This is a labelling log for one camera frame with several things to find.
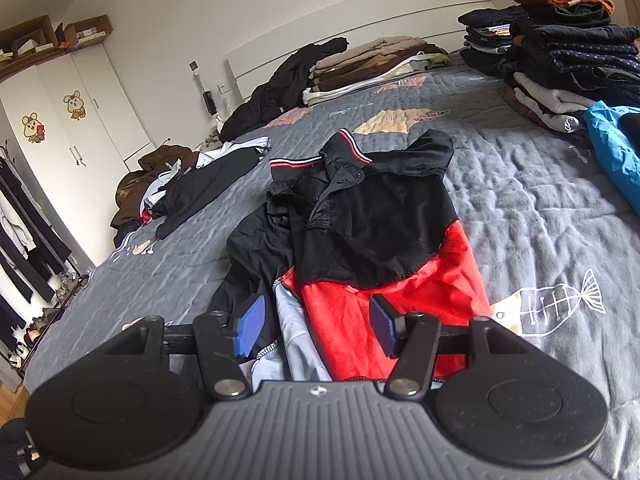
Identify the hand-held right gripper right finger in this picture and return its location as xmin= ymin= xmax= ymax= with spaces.
xmin=369 ymin=294 xmax=518 ymax=401

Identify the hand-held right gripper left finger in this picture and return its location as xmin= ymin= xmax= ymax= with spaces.
xmin=124 ymin=293 xmax=267 ymax=402

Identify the black and red polo shirt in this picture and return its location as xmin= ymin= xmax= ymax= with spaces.
xmin=269 ymin=129 xmax=493 ymax=383

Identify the row of hanging clothes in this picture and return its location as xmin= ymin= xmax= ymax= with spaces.
xmin=0 ymin=145 xmax=76 ymax=356

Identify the stack of folded brown clothes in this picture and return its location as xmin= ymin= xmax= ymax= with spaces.
xmin=302 ymin=35 xmax=451 ymax=107

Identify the stack of dark folded clothes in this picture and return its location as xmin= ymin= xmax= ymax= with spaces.
xmin=459 ymin=2 xmax=640 ymax=133

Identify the black garment with white trim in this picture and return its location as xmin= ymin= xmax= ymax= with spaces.
xmin=155 ymin=150 xmax=261 ymax=240

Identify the black glossy jacket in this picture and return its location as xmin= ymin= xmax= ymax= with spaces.
xmin=114 ymin=220 xmax=146 ymax=248

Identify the light blue garment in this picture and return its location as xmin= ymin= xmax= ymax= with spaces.
xmin=142 ymin=135 xmax=273 ymax=211

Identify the grey quilted bedspread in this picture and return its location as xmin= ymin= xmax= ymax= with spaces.
xmin=22 ymin=52 xmax=640 ymax=471

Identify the brown coat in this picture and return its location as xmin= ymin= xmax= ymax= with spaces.
xmin=110 ymin=144 xmax=198 ymax=228

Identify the row of shoes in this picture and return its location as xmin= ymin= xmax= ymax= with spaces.
xmin=10 ymin=270 xmax=88 ymax=361

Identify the white wardrobe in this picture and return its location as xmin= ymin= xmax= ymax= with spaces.
xmin=0 ymin=42 xmax=153 ymax=271

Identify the bright blue garment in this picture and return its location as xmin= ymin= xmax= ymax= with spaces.
xmin=584 ymin=101 xmax=640 ymax=203

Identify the white bed headboard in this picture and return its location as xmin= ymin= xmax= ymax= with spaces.
xmin=226 ymin=0 xmax=496 ymax=103

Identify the small cardboard box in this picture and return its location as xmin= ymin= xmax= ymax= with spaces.
xmin=62 ymin=14 xmax=113 ymax=51

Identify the large cardboard box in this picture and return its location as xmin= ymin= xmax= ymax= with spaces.
xmin=0 ymin=15 xmax=61 ymax=58

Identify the cartoon mouse wall sticker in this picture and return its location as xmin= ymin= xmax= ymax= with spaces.
xmin=62 ymin=91 xmax=87 ymax=121
xmin=21 ymin=112 xmax=47 ymax=143

